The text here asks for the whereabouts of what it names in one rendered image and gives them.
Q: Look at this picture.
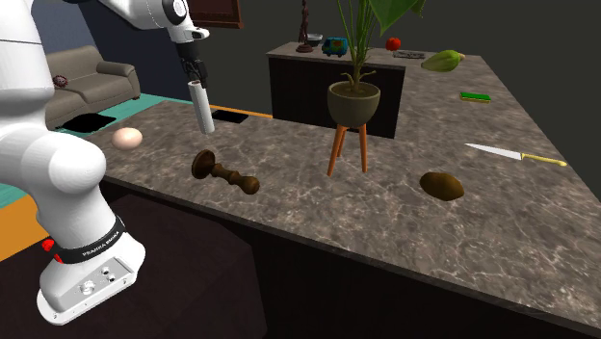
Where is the dark framed wall picture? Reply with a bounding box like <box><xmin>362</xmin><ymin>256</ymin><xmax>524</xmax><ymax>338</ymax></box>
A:
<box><xmin>186</xmin><ymin>0</ymin><xmax>245</xmax><ymax>30</ymax></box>

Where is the blue toy van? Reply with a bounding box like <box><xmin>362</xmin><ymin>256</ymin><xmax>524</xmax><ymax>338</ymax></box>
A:
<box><xmin>321</xmin><ymin>37</ymin><xmax>350</xmax><ymax>59</ymax></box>

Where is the green sponge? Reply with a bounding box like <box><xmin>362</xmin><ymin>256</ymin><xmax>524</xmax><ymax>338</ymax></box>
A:
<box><xmin>459</xmin><ymin>91</ymin><xmax>492</xmax><ymax>104</ymax></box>

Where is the flat dark grey tray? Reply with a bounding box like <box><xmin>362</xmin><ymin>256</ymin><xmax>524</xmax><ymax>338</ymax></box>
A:
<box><xmin>392</xmin><ymin>49</ymin><xmax>427</xmax><ymax>61</ymax></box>

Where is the brown potato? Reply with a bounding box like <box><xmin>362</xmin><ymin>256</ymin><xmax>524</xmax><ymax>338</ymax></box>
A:
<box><xmin>419</xmin><ymin>171</ymin><xmax>466</xmax><ymax>202</ymax></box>

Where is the beige sofa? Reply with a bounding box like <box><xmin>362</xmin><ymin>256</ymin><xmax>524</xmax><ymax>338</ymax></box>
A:
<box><xmin>44</xmin><ymin>44</ymin><xmax>142</xmax><ymax>132</ymax></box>

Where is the pale egg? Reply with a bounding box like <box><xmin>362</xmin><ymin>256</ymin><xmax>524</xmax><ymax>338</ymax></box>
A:
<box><xmin>111</xmin><ymin>127</ymin><xmax>144</xmax><ymax>152</ymax></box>

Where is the dark slender figurine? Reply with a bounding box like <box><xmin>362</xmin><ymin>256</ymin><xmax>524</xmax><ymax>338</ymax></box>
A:
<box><xmin>295</xmin><ymin>0</ymin><xmax>315</xmax><ymax>54</ymax></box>

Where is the dark robot stand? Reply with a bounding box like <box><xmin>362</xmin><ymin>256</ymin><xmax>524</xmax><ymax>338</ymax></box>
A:
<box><xmin>0</xmin><ymin>192</ymin><xmax>270</xmax><ymax>339</ymax></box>

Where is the white cylinder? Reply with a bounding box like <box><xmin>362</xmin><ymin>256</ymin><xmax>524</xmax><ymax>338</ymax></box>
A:
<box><xmin>187</xmin><ymin>80</ymin><xmax>216</xmax><ymax>136</ymax></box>

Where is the potted plant on wooden legs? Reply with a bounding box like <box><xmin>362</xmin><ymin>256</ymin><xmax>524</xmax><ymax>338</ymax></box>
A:
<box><xmin>327</xmin><ymin>0</ymin><xmax>427</xmax><ymax>178</ymax></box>

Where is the knife with yellow handle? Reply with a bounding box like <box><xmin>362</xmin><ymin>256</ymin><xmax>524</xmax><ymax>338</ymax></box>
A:
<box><xmin>464</xmin><ymin>142</ymin><xmax>568</xmax><ymax>168</ymax></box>

